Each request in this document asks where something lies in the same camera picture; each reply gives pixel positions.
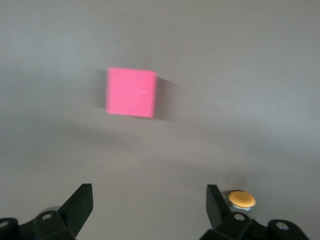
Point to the pink cube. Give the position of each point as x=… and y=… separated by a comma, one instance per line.
x=130, y=92

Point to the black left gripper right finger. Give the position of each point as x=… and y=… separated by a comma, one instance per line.
x=217, y=212

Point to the orange push button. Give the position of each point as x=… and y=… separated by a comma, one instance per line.
x=242, y=198

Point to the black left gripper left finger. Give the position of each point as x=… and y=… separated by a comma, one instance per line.
x=75, y=212

